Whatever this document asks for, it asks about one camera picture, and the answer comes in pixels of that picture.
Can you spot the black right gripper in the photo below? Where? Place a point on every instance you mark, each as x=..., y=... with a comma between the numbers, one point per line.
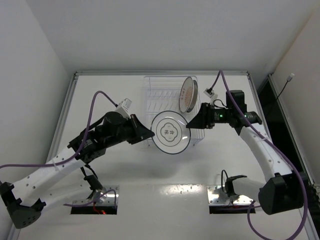
x=206, y=115

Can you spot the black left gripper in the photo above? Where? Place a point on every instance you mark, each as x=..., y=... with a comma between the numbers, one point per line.
x=134, y=129

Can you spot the black rimmed clover plate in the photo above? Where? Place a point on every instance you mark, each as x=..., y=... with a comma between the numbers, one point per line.
x=171, y=135

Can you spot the orange sunburst plate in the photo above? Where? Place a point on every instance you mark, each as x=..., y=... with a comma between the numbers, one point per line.
x=186, y=94

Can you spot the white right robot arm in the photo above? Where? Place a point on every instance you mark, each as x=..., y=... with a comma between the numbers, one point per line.
x=282, y=190

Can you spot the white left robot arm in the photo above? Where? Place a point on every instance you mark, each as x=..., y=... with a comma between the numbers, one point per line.
x=26, y=199

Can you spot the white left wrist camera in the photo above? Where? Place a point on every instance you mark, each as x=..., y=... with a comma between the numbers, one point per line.
x=123, y=108

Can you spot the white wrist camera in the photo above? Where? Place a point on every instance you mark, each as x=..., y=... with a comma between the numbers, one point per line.
x=211, y=94
x=123, y=108

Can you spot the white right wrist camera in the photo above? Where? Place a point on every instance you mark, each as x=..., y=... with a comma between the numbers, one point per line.
x=211, y=94

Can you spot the clear wire dish rack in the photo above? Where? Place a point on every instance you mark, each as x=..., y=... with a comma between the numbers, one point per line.
x=162, y=93

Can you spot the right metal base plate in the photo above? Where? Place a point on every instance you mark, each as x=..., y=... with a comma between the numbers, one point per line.
x=216, y=197

